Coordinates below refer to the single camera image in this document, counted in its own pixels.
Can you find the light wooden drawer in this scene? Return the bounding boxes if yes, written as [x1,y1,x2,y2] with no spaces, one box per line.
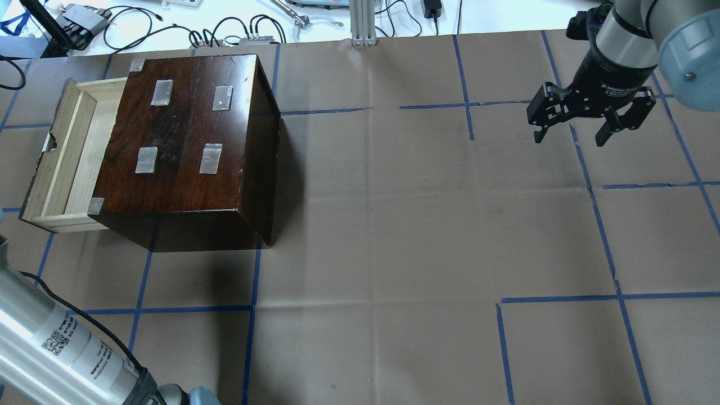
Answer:
[19,78,127,233]

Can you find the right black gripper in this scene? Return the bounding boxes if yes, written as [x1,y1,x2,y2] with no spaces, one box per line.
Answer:
[526,82,658,148]

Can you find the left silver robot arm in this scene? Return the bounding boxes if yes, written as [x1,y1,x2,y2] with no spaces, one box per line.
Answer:
[1,237,219,404]

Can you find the aluminium frame post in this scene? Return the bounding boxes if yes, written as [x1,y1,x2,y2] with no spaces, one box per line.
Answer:
[349,0,376,47]

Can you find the black power adapter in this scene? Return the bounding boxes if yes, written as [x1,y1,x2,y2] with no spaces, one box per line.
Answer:
[422,0,443,20]

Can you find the dark wooden drawer cabinet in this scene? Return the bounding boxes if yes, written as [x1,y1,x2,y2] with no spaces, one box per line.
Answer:
[88,54,281,252]

